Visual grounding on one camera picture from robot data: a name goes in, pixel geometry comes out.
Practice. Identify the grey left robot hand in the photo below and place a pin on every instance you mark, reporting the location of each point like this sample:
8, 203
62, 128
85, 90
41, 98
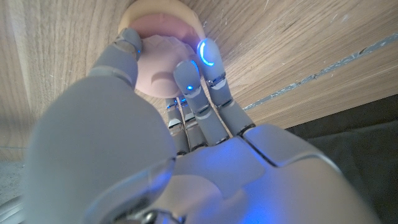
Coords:
217, 174

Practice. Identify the black backdrop cloth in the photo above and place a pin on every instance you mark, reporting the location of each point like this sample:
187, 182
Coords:
357, 149

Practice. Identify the pale pink toy disk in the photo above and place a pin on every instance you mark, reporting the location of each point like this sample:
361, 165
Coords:
158, 62

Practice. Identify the salmon pink toy disk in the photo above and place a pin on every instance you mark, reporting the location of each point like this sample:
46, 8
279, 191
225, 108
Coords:
168, 26

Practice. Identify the large tan toy disk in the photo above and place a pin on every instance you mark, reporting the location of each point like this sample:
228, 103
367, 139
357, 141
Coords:
155, 7

